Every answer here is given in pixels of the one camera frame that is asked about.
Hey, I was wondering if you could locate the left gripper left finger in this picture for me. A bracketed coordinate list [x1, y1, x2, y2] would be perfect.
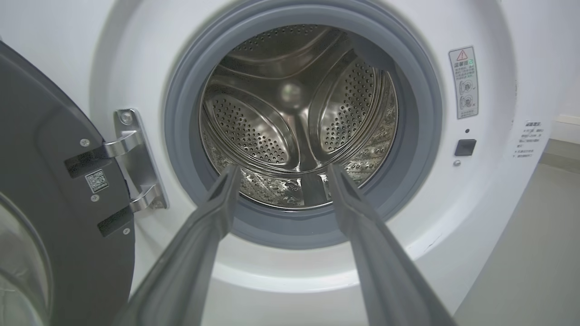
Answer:
[111, 165, 242, 326]

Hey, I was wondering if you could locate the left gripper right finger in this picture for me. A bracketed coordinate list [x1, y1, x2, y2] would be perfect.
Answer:
[327, 163, 456, 326]

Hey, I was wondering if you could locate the dark round washer door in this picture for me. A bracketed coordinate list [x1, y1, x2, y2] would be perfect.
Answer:
[0, 41, 137, 326]

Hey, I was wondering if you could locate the silver metal door hinge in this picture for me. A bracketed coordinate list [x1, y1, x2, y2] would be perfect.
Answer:
[104, 108, 169, 213]

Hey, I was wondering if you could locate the QR code sticker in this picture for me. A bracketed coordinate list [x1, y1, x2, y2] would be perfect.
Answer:
[85, 168, 110, 194]

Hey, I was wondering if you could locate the white front-load washing machine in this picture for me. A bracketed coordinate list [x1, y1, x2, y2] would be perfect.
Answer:
[0, 0, 563, 326]

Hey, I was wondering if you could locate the grey rubber door gasket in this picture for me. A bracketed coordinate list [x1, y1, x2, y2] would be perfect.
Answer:
[164, 0, 444, 250]

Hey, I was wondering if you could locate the clear door glass bowl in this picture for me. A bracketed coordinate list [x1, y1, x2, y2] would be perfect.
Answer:
[0, 192, 53, 326]

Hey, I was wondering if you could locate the perforated stainless steel drum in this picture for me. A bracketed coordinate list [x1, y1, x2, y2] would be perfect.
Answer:
[199, 23, 400, 210]

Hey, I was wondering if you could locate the grey warning sticker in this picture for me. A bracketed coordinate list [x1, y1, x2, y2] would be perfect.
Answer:
[448, 46, 480, 120]

